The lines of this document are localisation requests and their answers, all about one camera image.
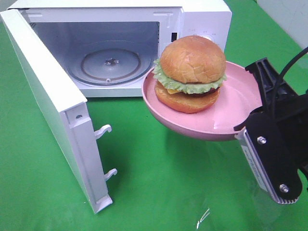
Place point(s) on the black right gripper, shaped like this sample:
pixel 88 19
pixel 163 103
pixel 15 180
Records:
pixel 276 149

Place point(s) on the pink round plate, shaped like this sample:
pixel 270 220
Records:
pixel 239 95

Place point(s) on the burger with lettuce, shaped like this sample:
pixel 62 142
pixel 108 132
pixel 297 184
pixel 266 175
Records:
pixel 189 74

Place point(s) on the white microwave door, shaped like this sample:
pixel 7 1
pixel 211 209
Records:
pixel 64 108

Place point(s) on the upper white round knob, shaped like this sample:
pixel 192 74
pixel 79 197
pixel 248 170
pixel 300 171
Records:
pixel 207 37

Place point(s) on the clear tape patch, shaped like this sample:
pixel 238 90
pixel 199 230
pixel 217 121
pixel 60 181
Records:
pixel 203 222
pixel 268 211

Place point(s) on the glass microwave turntable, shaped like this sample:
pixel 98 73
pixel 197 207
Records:
pixel 109 67

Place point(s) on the white microwave oven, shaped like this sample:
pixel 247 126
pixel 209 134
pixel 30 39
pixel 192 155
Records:
pixel 69 28

